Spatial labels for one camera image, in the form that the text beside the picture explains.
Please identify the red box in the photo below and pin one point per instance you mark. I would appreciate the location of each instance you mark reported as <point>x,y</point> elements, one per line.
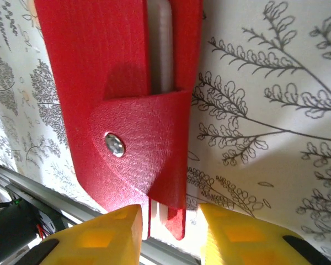
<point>99,69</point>

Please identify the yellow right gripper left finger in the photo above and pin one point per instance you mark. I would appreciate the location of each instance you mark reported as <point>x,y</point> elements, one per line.
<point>104,240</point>

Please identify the aluminium front frame rail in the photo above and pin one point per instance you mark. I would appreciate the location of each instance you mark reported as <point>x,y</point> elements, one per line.
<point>44,190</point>

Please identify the floral fern table cover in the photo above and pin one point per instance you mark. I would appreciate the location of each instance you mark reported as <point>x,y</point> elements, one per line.
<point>264,138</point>

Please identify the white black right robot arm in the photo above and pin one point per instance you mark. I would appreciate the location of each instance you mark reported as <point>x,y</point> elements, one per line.
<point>8,229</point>

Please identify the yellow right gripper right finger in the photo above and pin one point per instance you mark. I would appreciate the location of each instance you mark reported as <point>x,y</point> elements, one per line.
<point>251,243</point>

